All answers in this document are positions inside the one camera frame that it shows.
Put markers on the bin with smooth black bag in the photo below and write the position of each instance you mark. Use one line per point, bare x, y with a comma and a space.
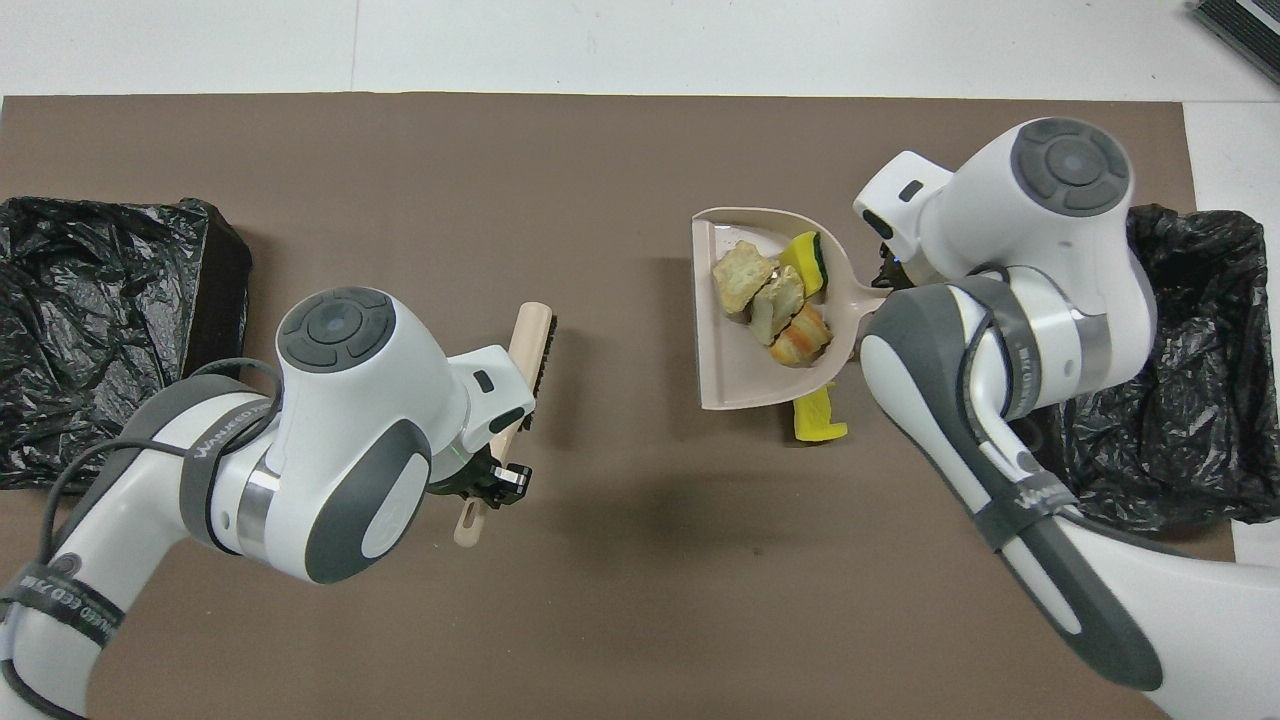
90, 320

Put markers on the beige plastic dustpan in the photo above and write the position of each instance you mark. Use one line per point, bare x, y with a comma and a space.
740, 370

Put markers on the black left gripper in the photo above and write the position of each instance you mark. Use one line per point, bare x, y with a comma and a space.
465, 465

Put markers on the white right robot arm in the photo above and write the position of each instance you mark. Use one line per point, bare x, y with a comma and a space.
1050, 220

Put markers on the notched yellow sponge piece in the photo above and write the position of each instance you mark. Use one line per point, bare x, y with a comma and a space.
820, 420

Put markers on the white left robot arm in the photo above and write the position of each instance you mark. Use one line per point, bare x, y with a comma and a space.
340, 430

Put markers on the black ribbed device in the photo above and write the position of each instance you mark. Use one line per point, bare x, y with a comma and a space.
1240, 30

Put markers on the orange striped croissant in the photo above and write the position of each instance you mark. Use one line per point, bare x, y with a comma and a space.
800, 338

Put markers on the tan bread chunk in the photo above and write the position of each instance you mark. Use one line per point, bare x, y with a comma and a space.
742, 275

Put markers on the beige brush black bristles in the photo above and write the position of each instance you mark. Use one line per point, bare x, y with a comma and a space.
530, 350

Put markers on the small yellow green sponge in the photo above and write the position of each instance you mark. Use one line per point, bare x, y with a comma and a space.
805, 262

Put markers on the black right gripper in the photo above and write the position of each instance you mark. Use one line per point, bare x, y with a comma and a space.
895, 260

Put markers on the pale bread chunk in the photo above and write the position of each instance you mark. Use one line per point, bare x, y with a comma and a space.
778, 305

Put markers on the bin with crumpled black bag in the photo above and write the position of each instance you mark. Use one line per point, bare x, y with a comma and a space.
1210, 300

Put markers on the brown table mat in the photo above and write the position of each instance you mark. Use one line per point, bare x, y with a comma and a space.
600, 200

